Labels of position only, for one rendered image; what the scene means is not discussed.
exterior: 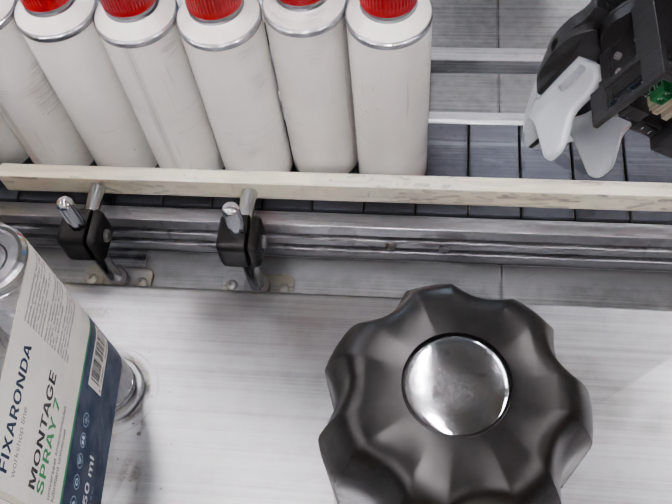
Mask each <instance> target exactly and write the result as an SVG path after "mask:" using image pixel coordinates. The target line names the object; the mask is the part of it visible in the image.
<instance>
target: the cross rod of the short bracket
mask: <svg viewBox="0 0 672 504"><path fill-rule="evenodd" d="M257 195H258V193H257V191H256V190H255V189H253V188H244V189H242V190H241V195H240V201H239V209H240V211H241V214H242V215H250V217H251V219H252V216H253V215H254V214H255V208H256V201H257Z"/></svg>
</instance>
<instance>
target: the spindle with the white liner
mask: <svg viewBox="0 0 672 504"><path fill-rule="evenodd" d="M325 377H326V381H327V385H328V389H329V393H330V397H331V401H332V405H333V409H334V411H333V413H332V415H331V417H330V419H329V421H328V423H327V424H326V426H325V427H324V429H323V430H322V432H321V433H320V435H319V438H318V444H319V449H320V453H321V457H322V460H323V463H324V466H325V469H326V472H327V475H328V478H329V481H330V484H331V487H332V490H333V497H334V504H562V501H561V489H562V487H563V485H564V484H565V483H566V482H567V480H568V479H569V478H570V476H571V475H572V474H573V472H574V471H575V469H576V468H577V467H578V465H579V464H580V463H581V461H582V460H583V458H584V457H585V456H586V454H587V453H588V452H589V450H590V449H591V447H592V443H593V412H592V404H591V399H590V394H589V391H588V390H587V388H586V387H585V385H584V384H583V383H582V382H581V381H579V380H578V379H577V378H576V377H574V376H573V375H572V374H571V373H570V372H569V371H568V370H566V369H565V368H564V367H563V366H562V365H561V364H560V362H559V361H558V360H557V359H556V355H555V350H554V330H553V328H552V327H551V326H550V325H549V324H548V323H547V322H546V321H545V320H544V319H543V318H542V317H541V316H539V315H538V314H537V313H536V312H534V311H533V310H532V309H530V308H529V307H527V306H526V305H524V304H522V303H521V302H519V301H517V300H515V299H501V300H489V299H482V298H478V297H475V296H472V295H470V294H468V293H466V292H464V291H463V290H461V289H459V288H458V287H456V286H455V285H453V284H452V283H445V284H434V285H427V286H422V287H418V288H414V289H411V290H408V291H406V292H405V294H404V296H403V298H402V300H401V301H400V303H399V305H398V306H397V308H396V309H395V311H393V312H392V313H390V314H388V315H386V316H384V317H381V318H378V319H374V320H370V321H366V322H361V323H358V324H355V325H354V326H352V327H351V328H350V329H349V330H348V331H347V332H346V334H345V335H344V336H343V337H342V339H341V340H340V341H339V343H338V344H337V346H336V348H335V349H334V351H333V353H332V355H331V357H330V359H329V361H328V363H327V366H326V368H325Z"/></svg>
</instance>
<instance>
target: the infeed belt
mask: <svg viewBox="0 0 672 504"><path fill-rule="evenodd" d="M467 129H468V125H467V124H445V123H428V144H427V172H426V175H425V176H450V177H484V178H518V179H552V180H586V181H620V182H655V183H672V158H669V157H667V156H664V155H662V154H659V153H657V152H655V151H652V150H651V149H650V141H649V137H647V136H645V135H642V134H640V133H638V132H635V131H633V130H631V129H630V128H629V129H628V130H627V131H626V132H625V134H624V135H623V137H622V139H621V142H620V146H619V150H618V153H617V157H616V161H615V164H614V166H613V168H612V169H611V170H610V171H609V172H608V173H606V174H605V175H604V176H602V177H599V178H593V177H591V176H589V175H588V173H587V171H586V169H585V167H584V164H583V162H582V160H581V157H580V155H579V153H578V150H577V148H576V145H575V143H574V141H572V142H569V143H567V144H566V147H565V149H564V150H563V152H562V153H561V154H560V155H559V156H558V157H557V158H556V159H554V160H552V161H549V160H547V159H546V158H545V157H544V155H543V152H542V149H539V150H533V149H531V148H529V147H525V146H524V136H523V125H521V126H520V135H518V126H517V125H490V124H470V134H469V133H467ZM63 196H68V197H70V198H71V199H72V200H73V201H74V203H75V204H85V203H86V199H87V196H88V193H83V192H52V191H22V190H8V189H7V188H6V187H5V185H4V184H3V183H2V181H1V180H0V202H27V203H56V202H57V200H58V199H59V198H61V197H63ZM239 201H240V198H234V197H204V196H174V195H143V194H113V193H105V197H104V200H103V204H102V205H114V206H143V207H172V208H200V209H222V207H223V205H224V204H226V203H227V202H234V203H236V204H237V205H238V206H239ZM255 210H258V211H287V212H316V213H345V214H374V215H403V216H431V217H460V218H489V219H518V220H547V221H576V222H605V223H634V224H662V225H672V212H659V211H628V210H598V209H568V208H537V207H507V206H477V205H446V204H416V203H386V202H355V201H325V200H295V199H264V198H257V201H256V208H255Z"/></svg>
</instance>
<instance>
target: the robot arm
mask: <svg viewBox="0 0 672 504"><path fill-rule="evenodd" d="M629 128H630V129H631V130H633V131H635V132H638V133H640V134H642V135H645V136H647V137H649V141H650V149H651V150H652V151H655V152H657V153H659V154H662V155H664V156H667V157H669V158H672V0H591V1H590V3H589V4H588V5H587V6H586V7H585V8H584V9H582V10H581V11H579V12H578V13H576V14H575V15H574V16H572V17H571V18H570V19H568V20H567V21H566V22H565V23H564V24H563V25H562V26H561V27H560V28H559V29H558V30H557V32H556V33H555V34H554V36H553V37H552V39H551V41H550V43H549V45H548V47H547V50H546V52H545V55H544V58H543V60H542V62H541V65H540V68H539V70H538V73H537V79H536V81H535V84H534V86H533V89H532V92H531V95H530V98H529V101H528V105H527V108H526V112H525V116H524V122H523V136H524V146H525V147H529V148H531V149H533V150H539V149H542V152H543V155H544V157H545V158H546V159H547V160H549V161H552V160H554V159H556V158H557V157H558V156H559V155H560V154H561V153H562V152H563V150H564V149H565V147H566V144H567V143H569V142H572V141H574V143H575V145H576V148H577V150H578V153H579V155H580V157H581V160H582V162H583V164H584V167H585V169H586V171H587V173H588V175H589V176H591V177H593V178H599V177H602V176H604V175H605V174H606V173H608V172H609V171H610V170H611V169H612V168H613V166H614V164H615V161H616V157H617V153H618V150H619V146H620V142H621V139H622V137H623V135H624V134H625V132H626V131H627V130H628V129H629Z"/></svg>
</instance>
